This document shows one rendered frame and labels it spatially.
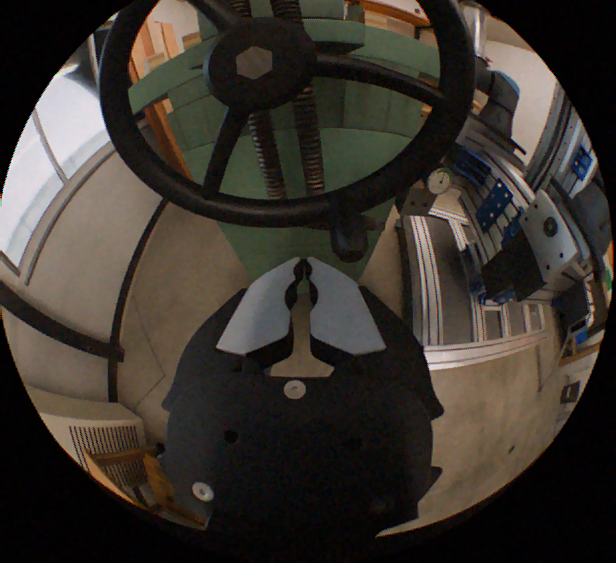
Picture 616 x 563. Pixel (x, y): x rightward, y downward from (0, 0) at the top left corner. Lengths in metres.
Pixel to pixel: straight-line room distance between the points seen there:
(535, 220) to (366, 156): 0.36
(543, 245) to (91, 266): 1.76
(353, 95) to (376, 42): 0.10
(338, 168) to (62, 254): 1.39
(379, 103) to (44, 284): 1.48
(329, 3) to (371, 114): 0.19
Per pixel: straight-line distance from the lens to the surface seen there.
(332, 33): 0.21
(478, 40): 0.89
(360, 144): 0.34
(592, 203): 0.53
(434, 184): 0.36
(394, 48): 0.34
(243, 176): 0.37
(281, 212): 0.16
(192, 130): 0.36
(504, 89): 0.82
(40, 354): 1.37
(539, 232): 0.42
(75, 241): 1.38
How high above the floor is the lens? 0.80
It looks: 58 degrees down
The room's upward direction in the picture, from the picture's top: 5 degrees counter-clockwise
